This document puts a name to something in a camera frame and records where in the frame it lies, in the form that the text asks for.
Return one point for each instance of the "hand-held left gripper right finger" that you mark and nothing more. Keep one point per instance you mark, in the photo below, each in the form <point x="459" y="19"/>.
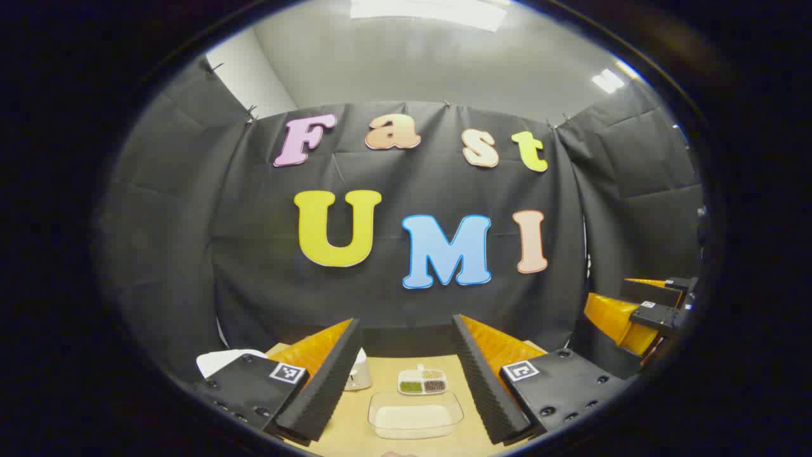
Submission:
<point x="485" y="387"/>

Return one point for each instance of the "white divided bean dish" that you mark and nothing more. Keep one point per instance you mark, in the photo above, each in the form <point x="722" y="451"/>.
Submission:
<point x="422" y="381"/>

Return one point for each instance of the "clear container of rice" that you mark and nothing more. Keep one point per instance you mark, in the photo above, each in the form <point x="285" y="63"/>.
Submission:
<point x="415" y="419"/>

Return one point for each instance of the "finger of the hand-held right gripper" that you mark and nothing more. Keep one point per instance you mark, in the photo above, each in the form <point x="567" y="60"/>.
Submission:
<point x="660" y="317"/>
<point x="660" y="293"/>

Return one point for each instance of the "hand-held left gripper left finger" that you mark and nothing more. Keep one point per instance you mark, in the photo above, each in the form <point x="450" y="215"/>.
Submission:
<point x="323" y="387"/>

